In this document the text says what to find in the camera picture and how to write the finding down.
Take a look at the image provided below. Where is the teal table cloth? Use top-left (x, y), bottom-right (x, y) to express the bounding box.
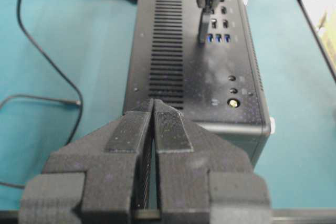
top-left (0, 0), bottom-right (336, 204)

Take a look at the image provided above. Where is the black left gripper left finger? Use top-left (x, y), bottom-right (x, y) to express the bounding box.
top-left (18, 99), bottom-right (154, 223)

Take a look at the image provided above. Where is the black USB cable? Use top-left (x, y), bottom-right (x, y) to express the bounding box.
top-left (0, 0), bottom-right (216, 189)

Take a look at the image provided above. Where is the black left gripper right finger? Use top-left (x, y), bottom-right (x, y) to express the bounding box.
top-left (153, 100), bottom-right (271, 223)

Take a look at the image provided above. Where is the black mini PC box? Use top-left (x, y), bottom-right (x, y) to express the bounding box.
top-left (123, 0), bottom-right (271, 165)

